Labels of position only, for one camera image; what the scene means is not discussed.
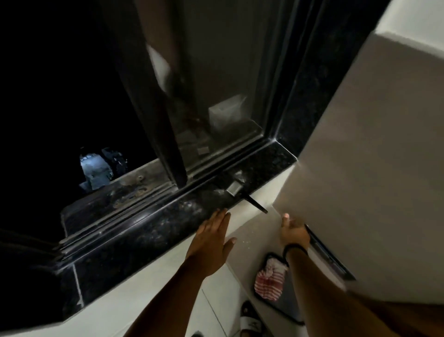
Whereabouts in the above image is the person's right hand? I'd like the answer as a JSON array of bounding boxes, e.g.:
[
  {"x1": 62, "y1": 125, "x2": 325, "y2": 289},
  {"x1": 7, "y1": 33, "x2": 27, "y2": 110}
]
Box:
[{"x1": 279, "y1": 213, "x2": 311, "y2": 250}]

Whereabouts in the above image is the person's left hand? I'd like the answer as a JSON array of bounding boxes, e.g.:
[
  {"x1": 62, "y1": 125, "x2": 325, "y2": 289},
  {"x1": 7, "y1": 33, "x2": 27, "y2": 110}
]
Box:
[{"x1": 185, "y1": 208, "x2": 238, "y2": 278}]

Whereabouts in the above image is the person's left forearm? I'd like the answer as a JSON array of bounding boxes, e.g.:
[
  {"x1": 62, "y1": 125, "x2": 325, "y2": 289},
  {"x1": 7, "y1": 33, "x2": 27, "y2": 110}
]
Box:
[{"x1": 123, "y1": 259, "x2": 209, "y2": 337}]

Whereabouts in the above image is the person's right forearm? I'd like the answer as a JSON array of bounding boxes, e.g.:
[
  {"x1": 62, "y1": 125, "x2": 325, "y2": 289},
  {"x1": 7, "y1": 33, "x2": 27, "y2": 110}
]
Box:
[{"x1": 284, "y1": 246, "x2": 401, "y2": 337}]

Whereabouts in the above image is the black wristband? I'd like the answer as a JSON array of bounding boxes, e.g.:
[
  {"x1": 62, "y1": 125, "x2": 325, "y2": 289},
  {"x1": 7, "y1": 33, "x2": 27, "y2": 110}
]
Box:
[{"x1": 282, "y1": 243, "x2": 309, "y2": 265}]

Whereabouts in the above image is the red white striped cloth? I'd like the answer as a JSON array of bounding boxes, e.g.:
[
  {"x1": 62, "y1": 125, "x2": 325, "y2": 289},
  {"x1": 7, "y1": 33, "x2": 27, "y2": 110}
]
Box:
[{"x1": 254, "y1": 259, "x2": 288, "y2": 302}]

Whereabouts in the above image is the dark metal strip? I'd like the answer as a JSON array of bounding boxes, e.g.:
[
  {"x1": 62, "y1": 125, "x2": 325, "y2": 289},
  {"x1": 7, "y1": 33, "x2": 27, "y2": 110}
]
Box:
[{"x1": 305, "y1": 225, "x2": 357, "y2": 282}]

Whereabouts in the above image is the black granite window sill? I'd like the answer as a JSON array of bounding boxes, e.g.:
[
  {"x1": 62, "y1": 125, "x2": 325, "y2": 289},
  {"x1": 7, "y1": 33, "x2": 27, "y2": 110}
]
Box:
[{"x1": 57, "y1": 140, "x2": 299, "y2": 315}]

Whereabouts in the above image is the black white sandal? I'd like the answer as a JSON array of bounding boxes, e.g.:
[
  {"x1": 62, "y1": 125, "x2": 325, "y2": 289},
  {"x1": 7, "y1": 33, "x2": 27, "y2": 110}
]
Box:
[{"x1": 239, "y1": 300, "x2": 266, "y2": 337}]

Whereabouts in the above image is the black bin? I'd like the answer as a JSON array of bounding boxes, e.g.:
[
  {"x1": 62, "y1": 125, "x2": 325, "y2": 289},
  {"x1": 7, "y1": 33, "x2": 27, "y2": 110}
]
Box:
[{"x1": 252, "y1": 252, "x2": 306, "y2": 327}]

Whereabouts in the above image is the black-handled metal scraper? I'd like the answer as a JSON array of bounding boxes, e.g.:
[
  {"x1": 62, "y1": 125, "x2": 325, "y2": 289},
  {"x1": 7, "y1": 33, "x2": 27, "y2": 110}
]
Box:
[{"x1": 225, "y1": 170, "x2": 269, "y2": 214}]

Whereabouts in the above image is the dark sliding window frame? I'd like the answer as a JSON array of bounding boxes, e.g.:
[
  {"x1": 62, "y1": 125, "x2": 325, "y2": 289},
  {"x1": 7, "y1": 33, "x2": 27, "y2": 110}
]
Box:
[{"x1": 99, "y1": 0, "x2": 306, "y2": 190}]

